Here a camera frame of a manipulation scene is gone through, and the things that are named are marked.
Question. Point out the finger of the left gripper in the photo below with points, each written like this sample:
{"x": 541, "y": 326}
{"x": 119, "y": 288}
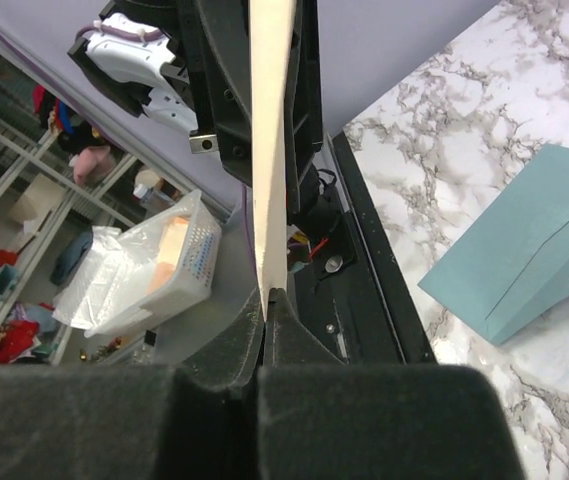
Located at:
{"x": 303, "y": 123}
{"x": 214, "y": 36}

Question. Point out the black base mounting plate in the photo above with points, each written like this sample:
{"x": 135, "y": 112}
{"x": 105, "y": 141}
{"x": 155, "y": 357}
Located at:
{"x": 353, "y": 296}

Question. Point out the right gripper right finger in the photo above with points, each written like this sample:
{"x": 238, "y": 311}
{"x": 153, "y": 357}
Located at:
{"x": 318, "y": 418}

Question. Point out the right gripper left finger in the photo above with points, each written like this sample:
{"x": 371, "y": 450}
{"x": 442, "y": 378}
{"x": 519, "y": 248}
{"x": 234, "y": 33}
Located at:
{"x": 195, "y": 420}

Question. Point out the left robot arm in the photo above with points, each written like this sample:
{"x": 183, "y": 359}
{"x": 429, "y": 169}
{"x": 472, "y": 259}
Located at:
{"x": 186, "y": 64}

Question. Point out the white plastic basket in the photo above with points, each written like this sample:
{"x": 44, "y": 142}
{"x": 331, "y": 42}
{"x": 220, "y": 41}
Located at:
{"x": 131, "y": 281}

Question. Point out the blue-grey envelope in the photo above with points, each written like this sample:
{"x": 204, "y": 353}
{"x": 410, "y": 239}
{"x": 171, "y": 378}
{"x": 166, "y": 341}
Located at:
{"x": 512, "y": 264}

